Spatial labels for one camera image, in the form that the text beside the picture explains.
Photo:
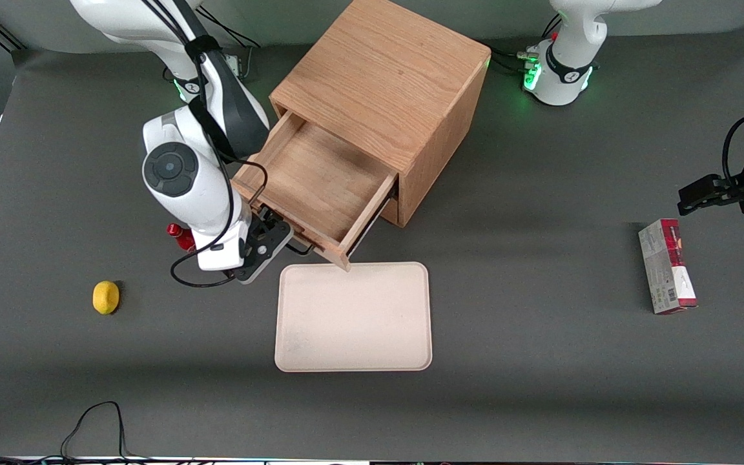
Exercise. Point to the wooden drawer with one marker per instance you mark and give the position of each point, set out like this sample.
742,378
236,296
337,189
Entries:
314,181
392,212

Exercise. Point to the yellow lemon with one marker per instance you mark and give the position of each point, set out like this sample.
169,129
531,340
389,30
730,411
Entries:
106,298

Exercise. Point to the cream rectangular tray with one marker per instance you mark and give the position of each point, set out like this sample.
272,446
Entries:
352,316

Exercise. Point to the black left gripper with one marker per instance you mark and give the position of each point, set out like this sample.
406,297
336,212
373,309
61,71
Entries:
741,187

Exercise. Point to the wooden drawer cabinet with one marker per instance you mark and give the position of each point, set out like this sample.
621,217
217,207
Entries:
385,71

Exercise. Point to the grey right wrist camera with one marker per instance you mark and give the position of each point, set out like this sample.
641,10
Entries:
257,278

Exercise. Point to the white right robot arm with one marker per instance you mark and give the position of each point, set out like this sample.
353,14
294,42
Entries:
185,161

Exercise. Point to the red and grey carton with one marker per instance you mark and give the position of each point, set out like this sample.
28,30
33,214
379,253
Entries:
666,268

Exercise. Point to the red soda bottle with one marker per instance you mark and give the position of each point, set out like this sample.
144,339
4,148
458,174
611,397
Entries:
181,237

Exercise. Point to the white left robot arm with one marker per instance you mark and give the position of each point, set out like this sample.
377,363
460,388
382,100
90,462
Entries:
569,58

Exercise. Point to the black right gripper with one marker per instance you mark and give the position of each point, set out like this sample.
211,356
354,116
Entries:
259,224

